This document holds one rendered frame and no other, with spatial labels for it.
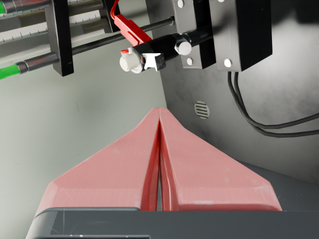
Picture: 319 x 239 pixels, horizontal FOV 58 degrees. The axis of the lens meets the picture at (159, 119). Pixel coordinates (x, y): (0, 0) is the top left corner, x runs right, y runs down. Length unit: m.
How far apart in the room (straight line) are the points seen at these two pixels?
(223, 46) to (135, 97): 0.34
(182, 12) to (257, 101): 0.24
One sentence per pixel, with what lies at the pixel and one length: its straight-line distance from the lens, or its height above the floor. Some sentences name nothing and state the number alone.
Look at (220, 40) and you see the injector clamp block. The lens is 0.38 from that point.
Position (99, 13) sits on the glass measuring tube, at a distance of 0.60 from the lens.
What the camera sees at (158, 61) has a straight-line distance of 0.28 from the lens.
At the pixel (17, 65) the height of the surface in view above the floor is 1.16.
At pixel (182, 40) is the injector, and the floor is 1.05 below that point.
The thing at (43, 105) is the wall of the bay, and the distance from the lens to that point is 0.57.
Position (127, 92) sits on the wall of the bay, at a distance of 0.66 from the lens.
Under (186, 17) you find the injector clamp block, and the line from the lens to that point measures 0.41.
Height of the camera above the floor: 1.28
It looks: 35 degrees down
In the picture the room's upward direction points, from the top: 120 degrees counter-clockwise
